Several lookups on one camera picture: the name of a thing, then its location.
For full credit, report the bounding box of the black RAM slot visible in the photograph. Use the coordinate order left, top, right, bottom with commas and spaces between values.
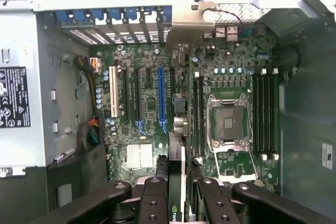
251, 70, 259, 159
192, 72, 200, 157
264, 69, 271, 159
270, 68, 279, 161
198, 73, 206, 157
258, 69, 265, 159

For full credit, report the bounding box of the blue expansion slot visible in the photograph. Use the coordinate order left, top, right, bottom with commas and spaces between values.
156, 67, 167, 133

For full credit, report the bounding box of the black expansion slot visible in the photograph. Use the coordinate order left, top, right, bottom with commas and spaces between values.
133, 68, 140, 120
122, 68, 131, 120

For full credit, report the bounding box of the white expansion slot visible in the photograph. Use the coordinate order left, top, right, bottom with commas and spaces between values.
108, 66, 119, 119

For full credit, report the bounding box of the silver chipset heatsink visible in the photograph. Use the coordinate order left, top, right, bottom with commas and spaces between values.
127, 143, 154, 170

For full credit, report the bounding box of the CPU socket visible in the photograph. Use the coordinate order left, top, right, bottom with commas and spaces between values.
206, 94, 254, 148

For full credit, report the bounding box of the green motherboard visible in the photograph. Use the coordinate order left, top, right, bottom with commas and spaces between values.
90, 42, 280, 193

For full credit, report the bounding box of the white barcode sticker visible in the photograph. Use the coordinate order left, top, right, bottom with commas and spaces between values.
322, 142, 336, 169

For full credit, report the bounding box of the dark grey open PC case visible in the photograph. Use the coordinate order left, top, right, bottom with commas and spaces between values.
0, 0, 336, 224

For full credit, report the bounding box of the blue card retention clip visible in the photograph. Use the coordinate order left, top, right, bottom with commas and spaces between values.
125, 7, 140, 24
91, 7, 106, 24
56, 7, 71, 25
73, 7, 89, 24
109, 7, 123, 24

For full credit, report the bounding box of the grey power supply with label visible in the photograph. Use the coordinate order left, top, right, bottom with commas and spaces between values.
0, 6, 91, 177

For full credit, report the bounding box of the multicolour power wire bundle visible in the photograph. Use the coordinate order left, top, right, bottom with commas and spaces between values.
77, 118, 102, 153

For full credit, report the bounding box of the yellow black power wire bundle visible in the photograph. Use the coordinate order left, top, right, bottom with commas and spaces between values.
74, 55, 102, 116

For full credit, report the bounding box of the thin red black wire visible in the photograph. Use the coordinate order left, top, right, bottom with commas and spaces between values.
203, 8, 244, 37

